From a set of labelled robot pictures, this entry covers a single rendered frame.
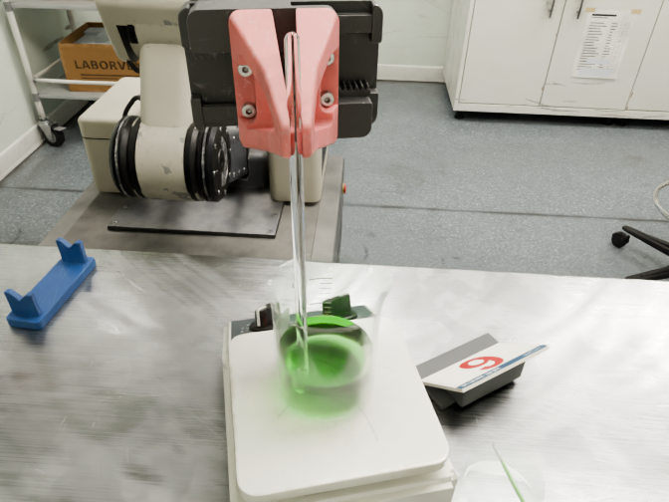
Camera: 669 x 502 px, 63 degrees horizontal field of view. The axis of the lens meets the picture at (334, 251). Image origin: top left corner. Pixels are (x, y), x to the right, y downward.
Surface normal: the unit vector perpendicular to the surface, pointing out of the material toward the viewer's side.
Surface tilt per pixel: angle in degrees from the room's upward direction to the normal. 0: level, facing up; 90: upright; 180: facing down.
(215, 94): 90
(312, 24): 21
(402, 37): 90
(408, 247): 0
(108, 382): 0
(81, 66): 91
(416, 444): 0
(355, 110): 90
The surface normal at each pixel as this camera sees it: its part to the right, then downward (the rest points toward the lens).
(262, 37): 0.06, -0.54
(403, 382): 0.02, -0.80
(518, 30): -0.07, 0.59
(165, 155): -0.04, 0.04
